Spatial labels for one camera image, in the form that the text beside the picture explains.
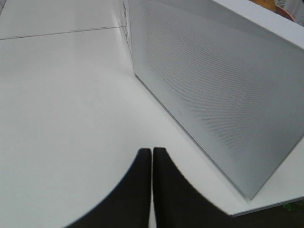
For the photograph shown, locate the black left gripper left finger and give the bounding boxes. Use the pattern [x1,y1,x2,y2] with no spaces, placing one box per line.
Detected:
[68,148,152,228]

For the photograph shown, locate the white microwave door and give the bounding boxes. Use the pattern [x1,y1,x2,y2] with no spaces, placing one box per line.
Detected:
[128,0,304,200]

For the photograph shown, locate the pink round plate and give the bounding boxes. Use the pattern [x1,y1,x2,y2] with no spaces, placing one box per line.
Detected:
[275,5,295,22]

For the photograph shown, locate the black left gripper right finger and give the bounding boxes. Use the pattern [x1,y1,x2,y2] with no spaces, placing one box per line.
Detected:
[153,147,238,228]

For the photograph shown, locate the white microwave oven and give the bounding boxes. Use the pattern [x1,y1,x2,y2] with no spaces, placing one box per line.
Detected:
[122,0,304,200]

